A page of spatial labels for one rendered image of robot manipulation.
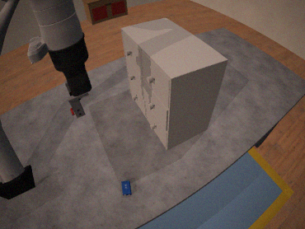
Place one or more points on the beige chest of drawers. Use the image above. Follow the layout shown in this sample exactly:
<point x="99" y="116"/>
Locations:
<point x="195" y="71"/>

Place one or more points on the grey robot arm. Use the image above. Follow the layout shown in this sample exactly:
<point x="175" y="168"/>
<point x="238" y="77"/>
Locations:
<point x="46" y="12"/>

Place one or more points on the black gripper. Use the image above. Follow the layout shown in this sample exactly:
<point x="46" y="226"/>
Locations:
<point x="64" y="40"/>

